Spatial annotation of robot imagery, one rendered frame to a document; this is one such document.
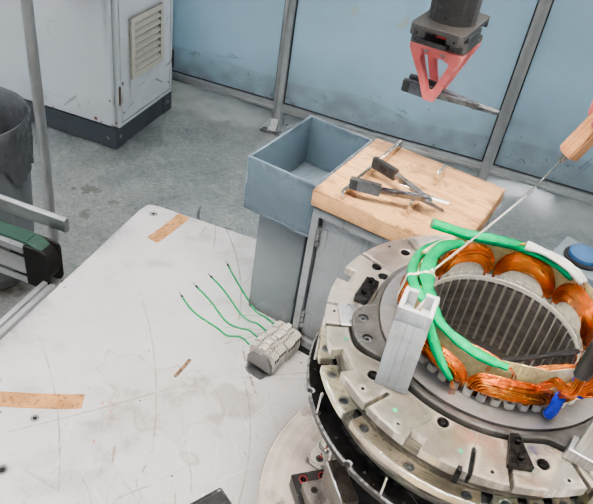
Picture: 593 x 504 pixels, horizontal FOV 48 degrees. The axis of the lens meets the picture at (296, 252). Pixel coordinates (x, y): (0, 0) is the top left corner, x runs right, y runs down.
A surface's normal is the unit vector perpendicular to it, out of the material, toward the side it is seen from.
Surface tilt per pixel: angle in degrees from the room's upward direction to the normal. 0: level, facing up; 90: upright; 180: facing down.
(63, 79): 90
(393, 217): 0
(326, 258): 90
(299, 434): 0
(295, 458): 0
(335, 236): 90
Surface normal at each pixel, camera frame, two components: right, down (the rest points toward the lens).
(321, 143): -0.52, 0.47
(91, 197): 0.13, -0.78
